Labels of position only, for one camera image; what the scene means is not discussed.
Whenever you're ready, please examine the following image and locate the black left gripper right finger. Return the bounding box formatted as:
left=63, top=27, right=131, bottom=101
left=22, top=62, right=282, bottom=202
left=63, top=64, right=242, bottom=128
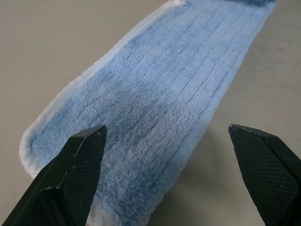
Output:
left=228, top=123, right=301, bottom=226

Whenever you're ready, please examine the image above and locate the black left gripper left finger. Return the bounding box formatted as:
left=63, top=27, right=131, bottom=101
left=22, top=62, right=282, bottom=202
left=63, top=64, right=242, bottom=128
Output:
left=0, top=124, right=107, bottom=226

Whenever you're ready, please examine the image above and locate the light blue fluffy towel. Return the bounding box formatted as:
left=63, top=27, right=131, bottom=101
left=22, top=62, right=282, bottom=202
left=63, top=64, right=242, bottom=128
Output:
left=18, top=0, right=283, bottom=226

